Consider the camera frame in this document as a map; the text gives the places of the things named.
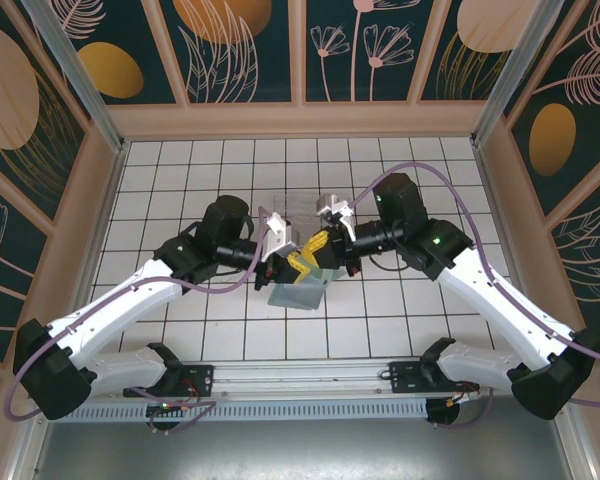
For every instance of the green card holder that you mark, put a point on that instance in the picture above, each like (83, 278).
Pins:
(300, 297)

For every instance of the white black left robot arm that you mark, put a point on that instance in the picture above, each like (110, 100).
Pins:
(120, 305)

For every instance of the clear acrylic organizer tray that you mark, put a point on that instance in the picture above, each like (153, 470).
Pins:
(295, 205)

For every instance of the aluminium table edge strip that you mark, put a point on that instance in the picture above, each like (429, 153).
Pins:
(491, 200)
(109, 200)

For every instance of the teal panel with orange oval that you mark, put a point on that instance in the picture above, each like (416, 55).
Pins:
(552, 140)

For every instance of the grey metal sheet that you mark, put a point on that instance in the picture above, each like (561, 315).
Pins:
(300, 455)

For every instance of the teal panel with feather outlines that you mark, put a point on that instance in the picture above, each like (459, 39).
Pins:
(590, 260)

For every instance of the teal panel with flower outline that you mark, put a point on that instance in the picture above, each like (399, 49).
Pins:
(5, 260)

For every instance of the teal panel with beige disc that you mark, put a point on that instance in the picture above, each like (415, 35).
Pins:
(10, 100)

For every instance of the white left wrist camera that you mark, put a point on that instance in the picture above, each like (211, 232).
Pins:
(280, 232)

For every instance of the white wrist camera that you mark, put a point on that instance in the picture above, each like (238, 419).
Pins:
(330, 205)
(280, 232)

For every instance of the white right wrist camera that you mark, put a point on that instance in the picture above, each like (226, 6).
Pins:
(330, 205)

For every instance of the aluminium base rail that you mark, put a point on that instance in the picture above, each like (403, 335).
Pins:
(300, 380)

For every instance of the aluminium corner post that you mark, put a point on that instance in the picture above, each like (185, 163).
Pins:
(515, 70)
(80, 80)

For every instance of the aluminium frame bar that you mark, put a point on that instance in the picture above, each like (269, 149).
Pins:
(30, 450)
(575, 450)

